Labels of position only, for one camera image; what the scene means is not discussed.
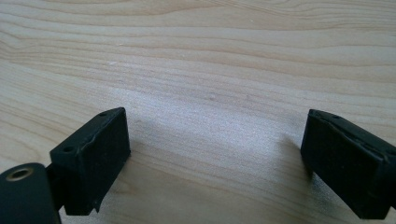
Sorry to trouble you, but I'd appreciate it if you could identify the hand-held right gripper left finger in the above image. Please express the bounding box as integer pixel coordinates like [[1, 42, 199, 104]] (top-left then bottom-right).
[[46, 106, 132, 217]]

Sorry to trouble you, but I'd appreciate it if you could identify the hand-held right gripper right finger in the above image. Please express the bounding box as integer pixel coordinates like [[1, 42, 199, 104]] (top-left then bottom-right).
[[300, 108, 396, 220]]

